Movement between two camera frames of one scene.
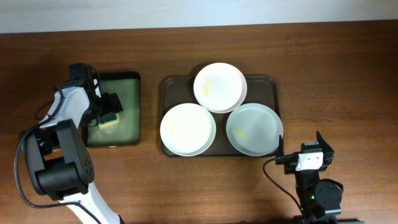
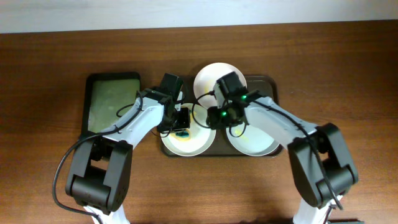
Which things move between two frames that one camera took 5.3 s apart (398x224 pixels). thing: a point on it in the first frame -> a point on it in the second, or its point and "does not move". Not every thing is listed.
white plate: [220, 88] does not move
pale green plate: [254, 129] does not move
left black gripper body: [94, 113] -> [181, 120]
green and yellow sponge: [109, 121] -> [184, 135]
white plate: [188, 129] does not move
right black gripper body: [290, 165] -> [223, 117]
